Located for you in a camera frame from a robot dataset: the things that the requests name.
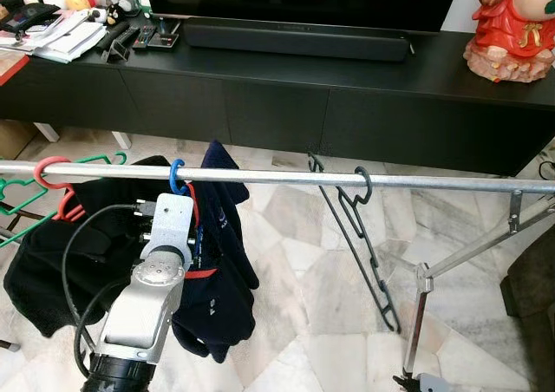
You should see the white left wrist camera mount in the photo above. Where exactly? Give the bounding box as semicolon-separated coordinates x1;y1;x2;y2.
141;194;197;258

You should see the green plastic hanger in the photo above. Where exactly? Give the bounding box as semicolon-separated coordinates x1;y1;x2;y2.
0;152;128;250

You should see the metal clothes rack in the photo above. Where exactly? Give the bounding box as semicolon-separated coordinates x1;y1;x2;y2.
0;160;555;380

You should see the navy sweater with red trim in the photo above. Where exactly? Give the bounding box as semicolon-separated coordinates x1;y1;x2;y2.
171;140;261;364

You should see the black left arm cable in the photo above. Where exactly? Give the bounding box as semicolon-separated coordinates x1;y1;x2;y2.
62;203;144;377

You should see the black garment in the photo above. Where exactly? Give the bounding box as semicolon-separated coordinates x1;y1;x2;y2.
4;156;174;339

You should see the grey fabric sofa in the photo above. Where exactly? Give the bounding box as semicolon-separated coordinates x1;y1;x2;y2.
501;227;555;392

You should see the black TV console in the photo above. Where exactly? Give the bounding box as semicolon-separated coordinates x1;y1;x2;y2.
0;29;555;178

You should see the blue plastic hanger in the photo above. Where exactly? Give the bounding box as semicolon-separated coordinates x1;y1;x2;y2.
168;158;204;267

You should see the stack of white papers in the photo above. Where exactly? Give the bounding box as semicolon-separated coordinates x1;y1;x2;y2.
26;10;109;63

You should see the dark grey plastic hanger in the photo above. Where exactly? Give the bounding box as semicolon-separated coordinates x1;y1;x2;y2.
308;154;402;334

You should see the black soundbar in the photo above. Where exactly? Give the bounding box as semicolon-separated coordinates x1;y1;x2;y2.
182;19;414;63

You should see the small black white toy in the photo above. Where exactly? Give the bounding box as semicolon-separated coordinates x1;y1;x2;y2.
102;2;129;26

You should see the black wallet case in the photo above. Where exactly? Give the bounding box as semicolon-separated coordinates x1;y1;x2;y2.
0;3;62;36

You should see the red laughing Buddha statue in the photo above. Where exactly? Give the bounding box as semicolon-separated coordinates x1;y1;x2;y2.
463;0;555;83

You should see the red plastic hanger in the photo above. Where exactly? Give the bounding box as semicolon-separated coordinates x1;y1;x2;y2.
33;156;88;224

